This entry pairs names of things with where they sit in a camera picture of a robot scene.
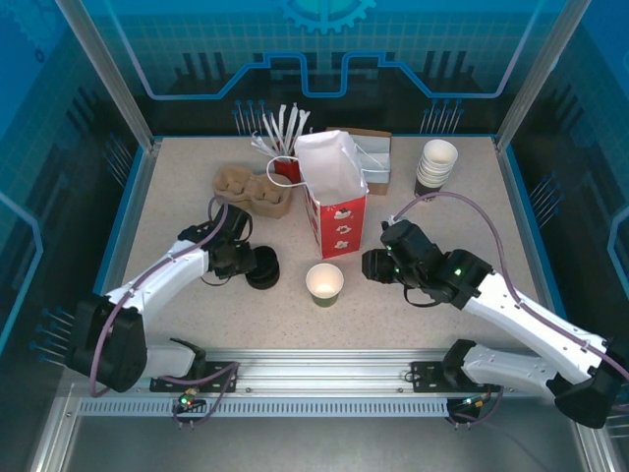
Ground green paper coffee cup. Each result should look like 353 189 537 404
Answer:
305 263 344 310

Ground red white paper bag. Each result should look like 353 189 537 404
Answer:
266 130 393 261

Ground black cup lid stack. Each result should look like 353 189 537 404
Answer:
245 245 282 290

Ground red straw holder cup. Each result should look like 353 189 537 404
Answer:
273 155 302 184

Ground stacked paper cups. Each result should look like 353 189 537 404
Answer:
414 139 459 203

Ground brown cardboard napkin box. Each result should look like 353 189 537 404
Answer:
325 126 394 197

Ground white paper napkins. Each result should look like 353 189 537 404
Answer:
352 136 392 184

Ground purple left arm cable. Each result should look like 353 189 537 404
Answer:
89 195 242 430

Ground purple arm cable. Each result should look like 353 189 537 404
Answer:
89 195 242 430
391 191 629 430

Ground thin black right gripper cable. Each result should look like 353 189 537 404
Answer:
403 283 446 309

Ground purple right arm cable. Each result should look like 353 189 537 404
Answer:
391 191 629 430

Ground blue silver table side rail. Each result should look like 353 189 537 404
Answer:
81 139 164 358
492 137 591 355

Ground right cable connector with LED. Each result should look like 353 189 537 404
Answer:
456 392 490 412

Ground cable connector with led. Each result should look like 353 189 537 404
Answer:
177 387 206 413
456 392 490 412

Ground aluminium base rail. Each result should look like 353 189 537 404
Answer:
63 347 591 395

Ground left cable connector with LED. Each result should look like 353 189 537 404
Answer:
177 387 206 413

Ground slotted grey cable duct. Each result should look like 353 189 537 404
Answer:
77 397 463 420

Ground aluminium frame post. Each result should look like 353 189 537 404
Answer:
52 0 164 153
492 0 592 152

